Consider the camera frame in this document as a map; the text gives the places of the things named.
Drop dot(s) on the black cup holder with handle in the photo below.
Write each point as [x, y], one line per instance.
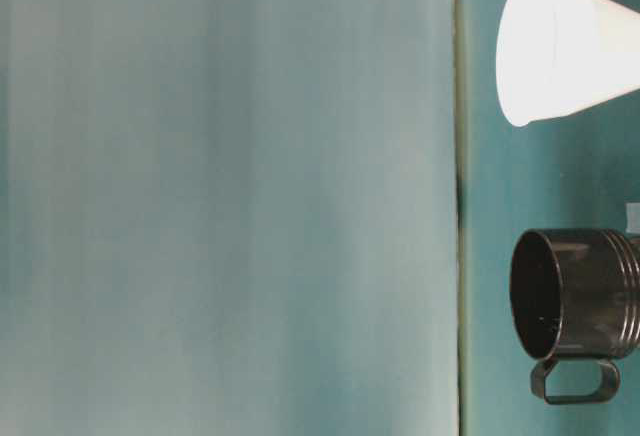
[574, 295]

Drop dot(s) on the white paper cup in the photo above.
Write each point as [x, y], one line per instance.
[555, 58]

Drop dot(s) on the pale blue tape piece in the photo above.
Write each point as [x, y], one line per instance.
[633, 217]

